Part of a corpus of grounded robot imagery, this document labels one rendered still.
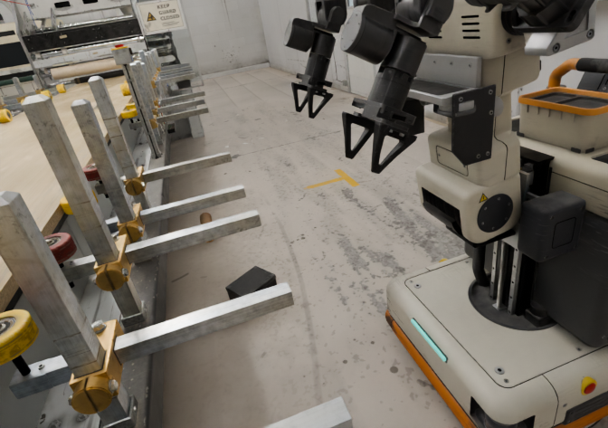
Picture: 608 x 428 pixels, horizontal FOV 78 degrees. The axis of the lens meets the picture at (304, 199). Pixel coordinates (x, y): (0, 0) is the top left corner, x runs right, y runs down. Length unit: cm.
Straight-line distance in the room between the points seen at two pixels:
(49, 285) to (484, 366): 107
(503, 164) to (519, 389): 59
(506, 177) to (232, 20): 1074
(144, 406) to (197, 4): 1096
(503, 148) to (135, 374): 89
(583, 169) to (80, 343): 108
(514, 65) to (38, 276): 94
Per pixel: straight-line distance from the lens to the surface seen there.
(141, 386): 78
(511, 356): 130
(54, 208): 111
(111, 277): 83
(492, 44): 88
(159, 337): 67
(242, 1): 1152
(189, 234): 85
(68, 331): 61
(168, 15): 500
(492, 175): 98
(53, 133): 76
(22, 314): 70
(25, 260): 56
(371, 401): 151
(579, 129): 117
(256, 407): 156
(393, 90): 61
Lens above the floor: 123
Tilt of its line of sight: 26 degrees down
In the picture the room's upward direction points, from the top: 10 degrees counter-clockwise
